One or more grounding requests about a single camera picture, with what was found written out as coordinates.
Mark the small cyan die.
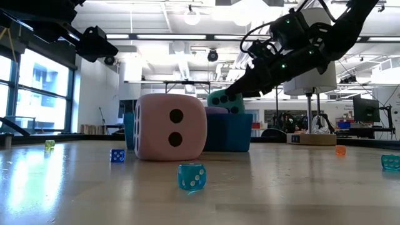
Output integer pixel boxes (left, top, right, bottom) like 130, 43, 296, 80
177, 162, 208, 192
380, 154, 400, 172

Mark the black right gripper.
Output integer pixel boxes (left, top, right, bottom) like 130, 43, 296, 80
224, 46, 329, 99

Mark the black computer monitor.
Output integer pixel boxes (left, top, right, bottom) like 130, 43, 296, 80
352, 94, 381, 124

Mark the blue plastic bin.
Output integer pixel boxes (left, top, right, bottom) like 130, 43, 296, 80
122, 112, 254, 153

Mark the person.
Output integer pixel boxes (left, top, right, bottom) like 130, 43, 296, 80
274, 111, 309, 135

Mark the small blue die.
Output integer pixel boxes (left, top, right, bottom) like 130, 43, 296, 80
109, 148, 126, 164

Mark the purple foam die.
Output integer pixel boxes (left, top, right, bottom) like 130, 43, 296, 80
204, 106, 230, 116

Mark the green foam die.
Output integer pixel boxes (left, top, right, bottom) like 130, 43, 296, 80
206, 89, 246, 115

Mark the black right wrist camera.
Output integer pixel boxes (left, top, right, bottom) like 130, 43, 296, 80
246, 39, 276, 62

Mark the pink foam die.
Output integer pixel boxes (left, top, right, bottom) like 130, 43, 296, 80
133, 92, 208, 162

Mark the white shade table lamp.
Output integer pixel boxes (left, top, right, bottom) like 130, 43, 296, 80
282, 7, 338, 146

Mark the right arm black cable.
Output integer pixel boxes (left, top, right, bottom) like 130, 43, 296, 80
239, 20, 283, 62

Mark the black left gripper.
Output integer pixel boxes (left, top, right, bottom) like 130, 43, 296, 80
0, 0, 119, 63

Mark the black wall screen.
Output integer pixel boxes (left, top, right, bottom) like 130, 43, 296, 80
118, 99, 139, 119

